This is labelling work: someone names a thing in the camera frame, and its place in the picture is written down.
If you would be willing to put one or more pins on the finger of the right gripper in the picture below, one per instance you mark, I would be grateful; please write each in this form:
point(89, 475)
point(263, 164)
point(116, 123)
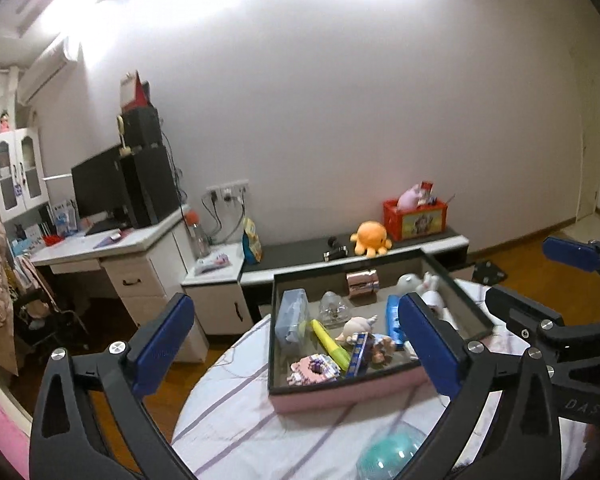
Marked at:
point(524, 317)
point(583, 256)

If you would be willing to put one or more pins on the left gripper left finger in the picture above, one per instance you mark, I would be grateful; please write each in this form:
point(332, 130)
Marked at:
point(66, 441)

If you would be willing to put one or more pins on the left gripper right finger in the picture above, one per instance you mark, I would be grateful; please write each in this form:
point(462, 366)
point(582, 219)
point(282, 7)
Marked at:
point(523, 437)

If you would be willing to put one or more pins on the white power adapter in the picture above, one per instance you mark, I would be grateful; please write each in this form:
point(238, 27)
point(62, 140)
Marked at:
point(445, 315)

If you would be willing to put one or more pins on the white bunny figurine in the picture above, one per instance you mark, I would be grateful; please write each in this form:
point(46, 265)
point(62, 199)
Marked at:
point(428, 291)

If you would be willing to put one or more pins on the blue highlighter marker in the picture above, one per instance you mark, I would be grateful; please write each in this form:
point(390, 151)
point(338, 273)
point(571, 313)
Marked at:
point(394, 330)

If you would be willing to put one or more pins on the clear plastic swab box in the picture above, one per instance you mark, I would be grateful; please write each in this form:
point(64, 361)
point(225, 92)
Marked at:
point(291, 321)

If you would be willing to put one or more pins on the teal capsule ball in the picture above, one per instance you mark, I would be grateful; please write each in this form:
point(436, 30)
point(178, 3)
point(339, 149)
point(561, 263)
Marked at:
point(389, 451)

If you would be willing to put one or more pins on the pink building block donut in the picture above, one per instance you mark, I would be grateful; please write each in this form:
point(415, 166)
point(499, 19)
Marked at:
point(312, 370)

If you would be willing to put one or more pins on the rose gold cylinder jar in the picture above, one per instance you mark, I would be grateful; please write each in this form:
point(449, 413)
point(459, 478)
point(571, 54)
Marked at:
point(362, 282)

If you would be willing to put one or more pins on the blue gold lighter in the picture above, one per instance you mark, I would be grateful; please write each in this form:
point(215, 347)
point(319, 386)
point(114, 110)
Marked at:
point(360, 356)

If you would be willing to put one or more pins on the pink pig doll figurine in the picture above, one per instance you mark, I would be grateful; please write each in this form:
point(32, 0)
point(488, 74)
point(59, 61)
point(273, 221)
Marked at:
point(379, 347)

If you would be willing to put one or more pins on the yellow highlighter marker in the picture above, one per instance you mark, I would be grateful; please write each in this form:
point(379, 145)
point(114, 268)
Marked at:
point(339, 355)

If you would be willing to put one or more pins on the black bathroom scale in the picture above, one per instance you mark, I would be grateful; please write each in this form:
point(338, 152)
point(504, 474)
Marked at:
point(487, 273)

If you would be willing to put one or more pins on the white computer desk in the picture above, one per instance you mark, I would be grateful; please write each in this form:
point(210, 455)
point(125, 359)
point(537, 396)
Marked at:
point(146, 268)

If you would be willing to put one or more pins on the low white tv cabinet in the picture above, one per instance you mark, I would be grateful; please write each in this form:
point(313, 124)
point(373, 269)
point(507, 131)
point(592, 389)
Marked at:
point(229, 300)

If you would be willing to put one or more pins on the red cap water bottle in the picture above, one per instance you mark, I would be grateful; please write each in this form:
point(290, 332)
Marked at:
point(199, 238)

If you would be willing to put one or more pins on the red storage crate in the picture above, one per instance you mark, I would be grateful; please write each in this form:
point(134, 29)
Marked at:
point(415, 223)

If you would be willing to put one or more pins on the snack bag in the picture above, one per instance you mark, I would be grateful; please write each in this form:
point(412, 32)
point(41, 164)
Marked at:
point(251, 245)

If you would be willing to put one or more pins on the pink bed quilt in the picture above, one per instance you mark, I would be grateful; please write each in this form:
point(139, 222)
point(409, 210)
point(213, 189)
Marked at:
point(14, 445)

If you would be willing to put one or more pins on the pink plush toy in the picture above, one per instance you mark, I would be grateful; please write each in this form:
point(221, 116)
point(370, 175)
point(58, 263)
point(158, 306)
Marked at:
point(412, 198)

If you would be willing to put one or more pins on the black computer tower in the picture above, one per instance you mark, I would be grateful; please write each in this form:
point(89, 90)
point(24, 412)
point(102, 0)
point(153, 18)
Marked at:
point(149, 190)

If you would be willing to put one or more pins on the orange octopus plush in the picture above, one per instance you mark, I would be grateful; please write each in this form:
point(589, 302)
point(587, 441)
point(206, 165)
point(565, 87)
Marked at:
point(371, 240)

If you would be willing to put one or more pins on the pink and black tray box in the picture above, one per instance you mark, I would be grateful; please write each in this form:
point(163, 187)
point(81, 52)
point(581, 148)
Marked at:
point(399, 371)

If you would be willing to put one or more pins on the black computer monitor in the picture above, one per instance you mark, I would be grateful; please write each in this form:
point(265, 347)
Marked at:
point(97, 185)

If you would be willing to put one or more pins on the black small clip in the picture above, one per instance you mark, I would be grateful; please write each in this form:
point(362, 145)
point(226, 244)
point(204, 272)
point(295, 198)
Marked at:
point(336, 250)

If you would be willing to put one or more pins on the black speaker box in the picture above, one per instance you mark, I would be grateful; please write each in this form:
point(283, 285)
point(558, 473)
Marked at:
point(141, 127)

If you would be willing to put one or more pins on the red desk calendar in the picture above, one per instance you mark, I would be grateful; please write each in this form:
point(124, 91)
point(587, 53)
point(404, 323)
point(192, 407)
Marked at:
point(133, 92)

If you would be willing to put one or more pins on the small pink doll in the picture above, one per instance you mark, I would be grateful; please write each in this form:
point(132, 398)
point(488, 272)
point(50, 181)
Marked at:
point(4, 122)

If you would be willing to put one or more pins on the white air conditioner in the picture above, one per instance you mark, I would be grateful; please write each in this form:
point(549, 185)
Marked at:
point(61, 53)

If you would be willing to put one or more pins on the wall power strip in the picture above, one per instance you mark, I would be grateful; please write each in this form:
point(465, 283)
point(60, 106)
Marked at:
point(230, 190)

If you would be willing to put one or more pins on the white wall cabinet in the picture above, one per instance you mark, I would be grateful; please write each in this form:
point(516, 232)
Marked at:
point(22, 185)

